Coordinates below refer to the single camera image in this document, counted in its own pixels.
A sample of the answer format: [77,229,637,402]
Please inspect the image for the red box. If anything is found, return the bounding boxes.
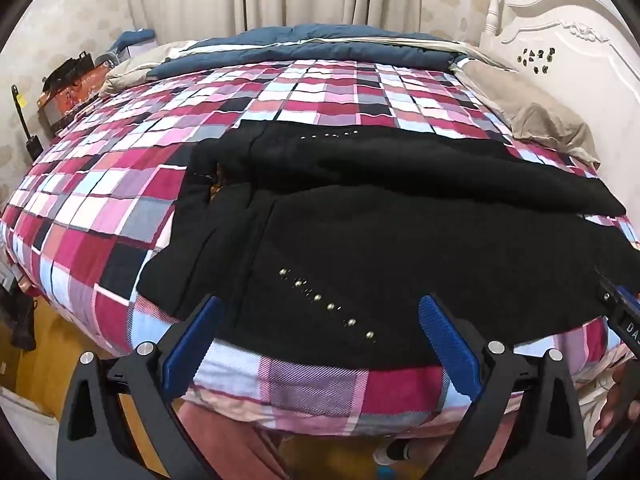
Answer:
[39,67,108,133]

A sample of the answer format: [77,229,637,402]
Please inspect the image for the beige pillow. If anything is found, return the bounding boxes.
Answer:
[450,57,601,171]
[100,42,196,96]

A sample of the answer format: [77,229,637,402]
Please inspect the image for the checkered bed sheet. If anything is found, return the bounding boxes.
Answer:
[0,57,640,438]

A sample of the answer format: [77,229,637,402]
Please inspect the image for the person's pink trouser leg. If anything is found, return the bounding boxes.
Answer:
[177,400,283,480]

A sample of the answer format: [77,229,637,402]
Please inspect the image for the dark blue quilt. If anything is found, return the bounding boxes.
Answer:
[150,24,481,78]

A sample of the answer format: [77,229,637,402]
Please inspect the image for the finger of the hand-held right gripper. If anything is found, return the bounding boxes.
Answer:
[594,266,640,313]

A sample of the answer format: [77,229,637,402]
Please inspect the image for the black handheld radio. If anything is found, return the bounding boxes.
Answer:
[11,85,45,161]

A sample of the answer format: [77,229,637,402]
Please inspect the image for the person's right hand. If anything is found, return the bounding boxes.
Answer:
[592,364,640,438]

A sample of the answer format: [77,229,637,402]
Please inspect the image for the white carved headboard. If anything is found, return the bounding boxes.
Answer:
[480,0,640,256]

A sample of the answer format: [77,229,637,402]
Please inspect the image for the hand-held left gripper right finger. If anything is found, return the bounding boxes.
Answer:
[419,294,588,480]

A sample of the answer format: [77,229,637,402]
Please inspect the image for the black bag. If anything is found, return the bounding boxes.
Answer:
[42,51,96,92]

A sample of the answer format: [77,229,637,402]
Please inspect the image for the person's shoe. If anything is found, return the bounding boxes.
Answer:
[372,439,417,466]

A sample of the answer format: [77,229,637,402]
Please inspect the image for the black studded pants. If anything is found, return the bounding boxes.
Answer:
[136,120,628,368]

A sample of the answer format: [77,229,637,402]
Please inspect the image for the dark object on floor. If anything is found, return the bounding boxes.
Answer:
[0,280,38,352]

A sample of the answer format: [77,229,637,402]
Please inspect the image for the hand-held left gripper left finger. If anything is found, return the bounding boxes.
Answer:
[56,295,226,480]

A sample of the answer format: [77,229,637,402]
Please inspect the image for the cluster of dark stickers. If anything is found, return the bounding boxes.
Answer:
[517,47,557,73]

